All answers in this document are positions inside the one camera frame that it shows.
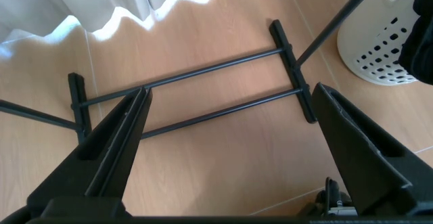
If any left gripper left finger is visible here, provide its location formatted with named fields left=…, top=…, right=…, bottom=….
left=26, top=87, right=153, bottom=218

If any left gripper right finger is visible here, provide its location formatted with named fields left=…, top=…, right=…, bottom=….
left=310, top=82, right=433, bottom=217

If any black clothes rack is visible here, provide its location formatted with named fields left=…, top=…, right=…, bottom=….
left=0, top=0, right=383, bottom=144

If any white laundry basket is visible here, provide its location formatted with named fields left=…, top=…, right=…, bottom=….
left=336, top=0, right=433, bottom=87

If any beige curtain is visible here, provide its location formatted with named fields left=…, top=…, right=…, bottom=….
left=0, top=0, right=253, bottom=45

